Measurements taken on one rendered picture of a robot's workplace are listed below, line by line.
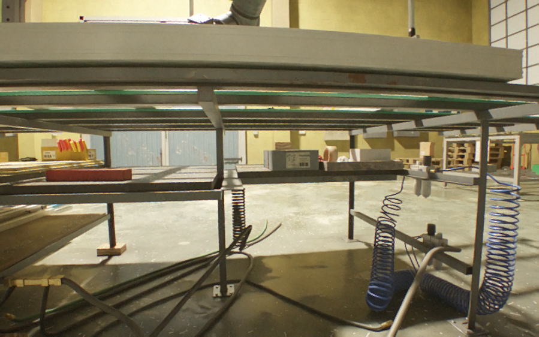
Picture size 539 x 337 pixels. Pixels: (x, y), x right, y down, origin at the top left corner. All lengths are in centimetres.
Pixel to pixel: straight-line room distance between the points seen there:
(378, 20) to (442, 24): 212
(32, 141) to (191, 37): 767
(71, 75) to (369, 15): 855
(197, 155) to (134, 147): 158
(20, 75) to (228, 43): 40
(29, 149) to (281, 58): 782
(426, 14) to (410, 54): 925
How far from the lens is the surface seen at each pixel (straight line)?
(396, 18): 930
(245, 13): 87
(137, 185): 97
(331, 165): 128
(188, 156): 709
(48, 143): 211
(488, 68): 82
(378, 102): 93
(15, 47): 69
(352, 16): 866
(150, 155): 731
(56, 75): 65
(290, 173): 130
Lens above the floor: 69
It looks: 4 degrees down
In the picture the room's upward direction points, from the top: 1 degrees counter-clockwise
